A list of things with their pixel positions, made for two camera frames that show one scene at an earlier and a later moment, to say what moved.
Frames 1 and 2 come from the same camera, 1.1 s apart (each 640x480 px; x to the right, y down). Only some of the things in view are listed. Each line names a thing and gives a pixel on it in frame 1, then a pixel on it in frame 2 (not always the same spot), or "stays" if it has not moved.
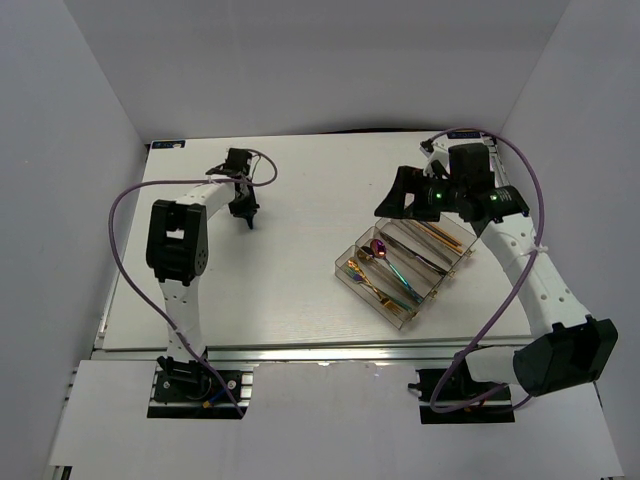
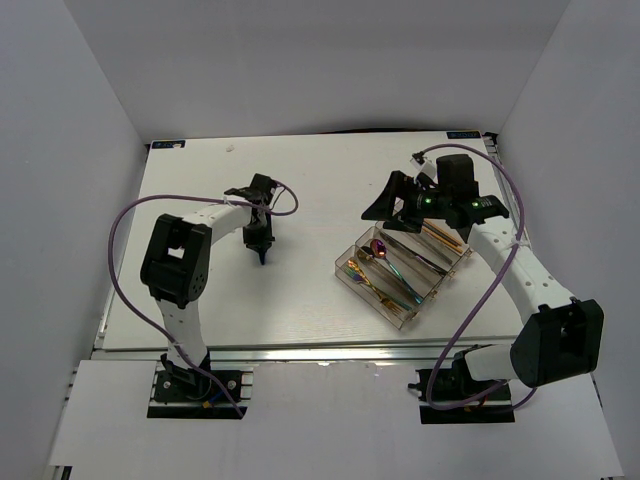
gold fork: (386, 303) stays
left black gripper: (248, 211) → (264, 241)
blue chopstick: (438, 232) stays
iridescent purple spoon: (378, 250) stays
